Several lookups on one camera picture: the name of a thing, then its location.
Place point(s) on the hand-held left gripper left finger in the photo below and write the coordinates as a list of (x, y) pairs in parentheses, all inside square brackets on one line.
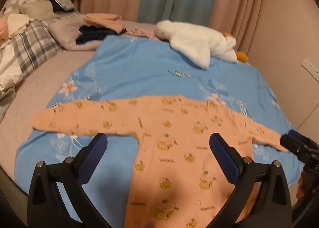
[(92, 156)]

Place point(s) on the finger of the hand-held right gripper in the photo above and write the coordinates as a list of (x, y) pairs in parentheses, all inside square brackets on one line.
[(295, 141)]

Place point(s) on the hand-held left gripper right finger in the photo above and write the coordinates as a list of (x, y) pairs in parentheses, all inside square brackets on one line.
[(224, 158)]

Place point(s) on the orange printed baby shirt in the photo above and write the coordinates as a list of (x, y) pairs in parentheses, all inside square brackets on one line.
[(174, 163)]

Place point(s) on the bed with pink sheet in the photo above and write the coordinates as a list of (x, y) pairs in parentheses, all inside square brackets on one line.
[(39, 83)]

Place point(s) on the blue floral blanket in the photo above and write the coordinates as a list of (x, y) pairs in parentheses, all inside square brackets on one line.
[(154, 73)]

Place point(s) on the dark navy garment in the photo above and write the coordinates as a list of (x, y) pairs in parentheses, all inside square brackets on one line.
[(93, 35)]

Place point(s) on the white plush goose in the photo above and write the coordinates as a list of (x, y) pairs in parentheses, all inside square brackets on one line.
[(194, 41)]

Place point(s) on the white crumpled cloth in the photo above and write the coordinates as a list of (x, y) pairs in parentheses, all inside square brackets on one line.
[(8, 66)]

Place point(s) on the plaid pillow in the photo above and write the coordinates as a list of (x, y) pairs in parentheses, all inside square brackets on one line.
[(35, 43)]

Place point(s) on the folded pink garment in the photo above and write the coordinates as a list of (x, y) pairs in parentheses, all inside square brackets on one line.
[(142, 33)]

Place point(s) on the folded orange garment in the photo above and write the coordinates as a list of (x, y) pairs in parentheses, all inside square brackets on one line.
[(104, 20)]

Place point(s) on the cream cloth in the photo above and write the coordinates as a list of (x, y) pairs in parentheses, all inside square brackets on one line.
[(17, 24)]

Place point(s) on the dark striped pillow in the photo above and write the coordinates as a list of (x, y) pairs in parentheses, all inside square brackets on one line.
[(62, 4)]

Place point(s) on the folded pink cloth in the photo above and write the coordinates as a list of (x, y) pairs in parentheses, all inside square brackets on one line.
[(3, 28)]

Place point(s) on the beige pillow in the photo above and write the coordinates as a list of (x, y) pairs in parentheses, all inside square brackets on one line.
[(37, 10)]

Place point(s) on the small plush toy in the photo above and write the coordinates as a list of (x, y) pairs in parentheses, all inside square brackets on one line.
[(22, 0)]

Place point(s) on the white wall socket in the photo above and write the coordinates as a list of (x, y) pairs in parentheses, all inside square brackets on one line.
[(311, 68)]

